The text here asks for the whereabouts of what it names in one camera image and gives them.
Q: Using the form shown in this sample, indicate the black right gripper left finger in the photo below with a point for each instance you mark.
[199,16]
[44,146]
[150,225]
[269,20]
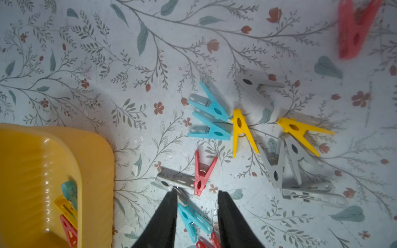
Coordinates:
[160,231]

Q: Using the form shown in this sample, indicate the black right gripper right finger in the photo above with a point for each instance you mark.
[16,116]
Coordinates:
[234,230]

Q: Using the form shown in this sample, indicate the yellow clothespin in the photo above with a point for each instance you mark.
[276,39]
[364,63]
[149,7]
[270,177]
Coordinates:
[240,127]
[298,131]
[67,210]

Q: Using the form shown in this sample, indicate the teal clothespin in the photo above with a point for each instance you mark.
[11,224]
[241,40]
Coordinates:
[190,219]
[70,192]

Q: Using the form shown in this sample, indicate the yellow storage box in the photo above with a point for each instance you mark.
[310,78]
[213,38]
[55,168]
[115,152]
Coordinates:
[35,162]

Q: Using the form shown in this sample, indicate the teal clothespin in pile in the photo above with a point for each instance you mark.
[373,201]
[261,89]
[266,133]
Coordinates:
[190,219]

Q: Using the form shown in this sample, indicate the grey clothespin in pile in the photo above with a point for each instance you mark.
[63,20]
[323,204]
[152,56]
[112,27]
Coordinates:
[170,180]

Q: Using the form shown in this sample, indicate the yellow clothespin in pile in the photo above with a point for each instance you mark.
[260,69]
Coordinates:
[240,127]

